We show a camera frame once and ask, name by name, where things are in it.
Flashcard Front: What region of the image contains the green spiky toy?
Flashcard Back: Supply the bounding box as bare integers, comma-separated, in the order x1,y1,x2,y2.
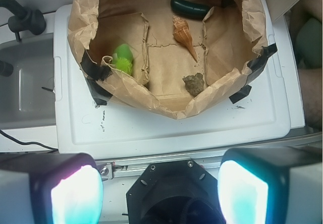
112,43,133,76

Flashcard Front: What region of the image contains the black tape strip right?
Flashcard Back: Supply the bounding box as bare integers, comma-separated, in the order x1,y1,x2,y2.
229,43,278,104

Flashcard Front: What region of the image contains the aluminium rail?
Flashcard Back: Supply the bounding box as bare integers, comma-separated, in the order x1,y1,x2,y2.
95,129,322,181

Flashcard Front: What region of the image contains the orange spiral seashell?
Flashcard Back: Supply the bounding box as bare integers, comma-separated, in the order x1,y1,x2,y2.
173,15,198,62

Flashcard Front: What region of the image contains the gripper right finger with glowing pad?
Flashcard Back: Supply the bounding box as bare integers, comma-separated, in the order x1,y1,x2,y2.
218,147,322,223

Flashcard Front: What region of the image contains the black tape strip left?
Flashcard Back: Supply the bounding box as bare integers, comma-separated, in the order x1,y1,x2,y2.
80,50,112,106

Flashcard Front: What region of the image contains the grey sink basin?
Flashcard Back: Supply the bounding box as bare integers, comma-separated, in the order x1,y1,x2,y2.
1,33,56,130

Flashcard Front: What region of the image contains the brown paper bag liner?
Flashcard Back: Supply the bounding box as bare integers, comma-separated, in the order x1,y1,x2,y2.
68,0,270,120

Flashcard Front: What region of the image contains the black octagonal mount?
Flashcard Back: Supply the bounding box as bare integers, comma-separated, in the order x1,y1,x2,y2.
126,164,226,223

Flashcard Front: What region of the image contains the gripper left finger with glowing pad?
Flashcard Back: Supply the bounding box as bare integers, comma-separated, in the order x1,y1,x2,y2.
1,153,103,223

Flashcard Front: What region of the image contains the dark green toy cucumber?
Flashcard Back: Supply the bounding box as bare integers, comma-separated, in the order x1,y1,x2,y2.
170,0,211,19

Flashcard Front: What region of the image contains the black faucet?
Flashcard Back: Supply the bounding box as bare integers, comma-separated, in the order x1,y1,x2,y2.
1,0,46,42

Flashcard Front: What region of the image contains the grey brown rock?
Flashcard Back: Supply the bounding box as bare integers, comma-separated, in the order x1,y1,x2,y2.
182,73,204,97

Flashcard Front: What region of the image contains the white plastic bin lid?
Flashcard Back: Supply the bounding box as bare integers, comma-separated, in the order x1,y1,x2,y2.
53,5,304,159

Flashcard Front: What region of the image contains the black cable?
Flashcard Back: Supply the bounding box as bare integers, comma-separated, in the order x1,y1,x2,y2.
0,129,59,151

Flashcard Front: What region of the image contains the black tape strip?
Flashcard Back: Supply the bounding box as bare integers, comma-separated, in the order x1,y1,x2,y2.
229,43,278,104
80,50,112,106

